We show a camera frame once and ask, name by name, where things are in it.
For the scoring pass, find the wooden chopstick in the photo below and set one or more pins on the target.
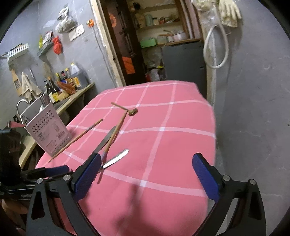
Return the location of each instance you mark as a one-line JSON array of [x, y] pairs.
[[115, 133], [76, 139]]

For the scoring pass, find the wooden shelf unit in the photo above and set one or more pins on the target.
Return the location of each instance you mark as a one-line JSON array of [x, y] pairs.
[[156, 27]]

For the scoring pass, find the yellow-label sauce bottle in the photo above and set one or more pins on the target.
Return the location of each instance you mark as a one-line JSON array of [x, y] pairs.
[[54, 95]]

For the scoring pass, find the red and white plastic bag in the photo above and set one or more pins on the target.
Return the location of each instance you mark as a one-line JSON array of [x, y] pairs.
[[153, 74]]

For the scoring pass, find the beige kitchen counter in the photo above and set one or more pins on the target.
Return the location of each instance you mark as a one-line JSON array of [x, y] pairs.
[[79, 93]]

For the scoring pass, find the cream rubber gloves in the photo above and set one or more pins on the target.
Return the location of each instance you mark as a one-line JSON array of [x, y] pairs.
[[226, 11]]

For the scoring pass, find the white wall rack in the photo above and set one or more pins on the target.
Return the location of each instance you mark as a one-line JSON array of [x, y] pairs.
[[17, 52]]

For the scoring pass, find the yellow packet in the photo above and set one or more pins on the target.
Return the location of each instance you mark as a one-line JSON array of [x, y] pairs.
[[40, 42]]

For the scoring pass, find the mint green canister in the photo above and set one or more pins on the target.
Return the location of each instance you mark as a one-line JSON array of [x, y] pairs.
[[148, 19]]

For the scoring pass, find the red packet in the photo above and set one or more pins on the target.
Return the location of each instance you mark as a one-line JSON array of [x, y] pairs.
[[47, 36]]

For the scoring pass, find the white perforated utensil holder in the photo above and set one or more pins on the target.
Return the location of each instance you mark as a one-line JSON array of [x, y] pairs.
[[48, 132]]

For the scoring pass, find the large cooking oil jug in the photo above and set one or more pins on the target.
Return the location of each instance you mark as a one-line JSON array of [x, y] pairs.
[[78, 76]]

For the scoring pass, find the hanging wooden cutting board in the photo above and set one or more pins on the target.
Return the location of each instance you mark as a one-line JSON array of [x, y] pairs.
[[16, 81]]

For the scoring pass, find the person's left hand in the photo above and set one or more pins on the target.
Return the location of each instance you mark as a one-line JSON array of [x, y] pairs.
[[13, 207]]

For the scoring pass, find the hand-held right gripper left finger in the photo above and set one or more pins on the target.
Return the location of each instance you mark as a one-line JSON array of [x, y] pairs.
[[87, 177]]

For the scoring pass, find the white wall socket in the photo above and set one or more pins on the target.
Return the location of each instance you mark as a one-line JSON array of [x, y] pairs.
[[77, 32]]

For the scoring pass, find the steel sink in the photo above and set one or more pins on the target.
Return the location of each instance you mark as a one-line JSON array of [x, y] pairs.
[[60, 103]]

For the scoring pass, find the orange snack package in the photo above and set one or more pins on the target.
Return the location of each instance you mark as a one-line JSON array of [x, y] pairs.
[[66, 87]]

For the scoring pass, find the metal faucet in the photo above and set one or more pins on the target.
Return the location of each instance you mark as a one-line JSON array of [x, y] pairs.
[[20, 106]]

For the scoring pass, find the dark pump bottle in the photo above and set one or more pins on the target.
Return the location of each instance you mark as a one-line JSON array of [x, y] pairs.
[[48, 87]]

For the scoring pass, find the orange plug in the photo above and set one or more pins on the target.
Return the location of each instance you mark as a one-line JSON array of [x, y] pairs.
[[90, 23]]

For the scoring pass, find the dark wooden door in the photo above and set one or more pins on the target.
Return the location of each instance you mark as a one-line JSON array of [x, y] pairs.
[[122, 45]]

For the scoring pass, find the beige dishcloth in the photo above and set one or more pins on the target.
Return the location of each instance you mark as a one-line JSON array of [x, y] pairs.
[[29, 87]]

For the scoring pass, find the kitchen knife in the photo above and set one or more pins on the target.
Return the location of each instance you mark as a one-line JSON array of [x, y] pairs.
[[105, 139]]

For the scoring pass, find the green box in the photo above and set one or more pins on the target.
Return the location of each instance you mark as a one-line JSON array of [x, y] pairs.
[[148, 42]]

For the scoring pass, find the hanging clear plastic bags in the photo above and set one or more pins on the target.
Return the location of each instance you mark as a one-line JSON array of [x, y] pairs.
[[65, 21]]

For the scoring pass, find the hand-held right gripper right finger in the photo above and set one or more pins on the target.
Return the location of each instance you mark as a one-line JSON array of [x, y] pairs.
[[206, 177]]

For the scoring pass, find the grey cabinet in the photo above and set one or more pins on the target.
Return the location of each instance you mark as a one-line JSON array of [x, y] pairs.
[[183, 68]]

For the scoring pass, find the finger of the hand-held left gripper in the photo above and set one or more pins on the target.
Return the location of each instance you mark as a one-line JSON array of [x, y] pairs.
[[56, 171]]

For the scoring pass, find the small white saucepan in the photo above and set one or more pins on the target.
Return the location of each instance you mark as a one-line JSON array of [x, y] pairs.
[[180, 36]]

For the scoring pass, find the grey wall shelf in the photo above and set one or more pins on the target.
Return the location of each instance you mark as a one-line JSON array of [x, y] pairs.
[[46, 46]]

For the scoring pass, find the metal butter knife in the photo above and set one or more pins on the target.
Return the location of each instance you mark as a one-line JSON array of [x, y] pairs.
[[115, 157]]

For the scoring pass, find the pink plaid tablecloth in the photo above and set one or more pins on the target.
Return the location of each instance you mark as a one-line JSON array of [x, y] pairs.
[[147, 158]]

